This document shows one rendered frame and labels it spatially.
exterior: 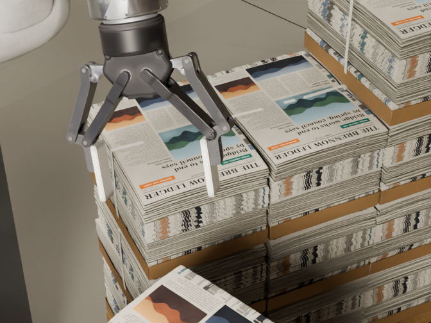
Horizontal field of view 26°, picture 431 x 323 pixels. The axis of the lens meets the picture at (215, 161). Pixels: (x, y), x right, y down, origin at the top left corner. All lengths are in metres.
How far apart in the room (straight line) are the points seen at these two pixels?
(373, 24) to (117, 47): 1.08
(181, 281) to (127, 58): 0.46
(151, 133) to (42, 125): 1.51
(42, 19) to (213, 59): 2.11
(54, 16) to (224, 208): 0.53
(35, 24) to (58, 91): 1.92
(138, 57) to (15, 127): 2.49
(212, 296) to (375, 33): 0.86
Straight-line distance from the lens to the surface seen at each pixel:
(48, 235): 3.05
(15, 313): 2.20
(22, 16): 1.76
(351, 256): 2.30
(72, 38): 4.04
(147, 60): 1.06
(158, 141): 2.02
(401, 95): 2.05
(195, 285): 1.41
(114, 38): 1.04
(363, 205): 2.20
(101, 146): 1.12
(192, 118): 1.06
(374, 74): 2.09
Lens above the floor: 2.04
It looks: 38 degrees down
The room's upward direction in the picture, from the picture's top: straight up
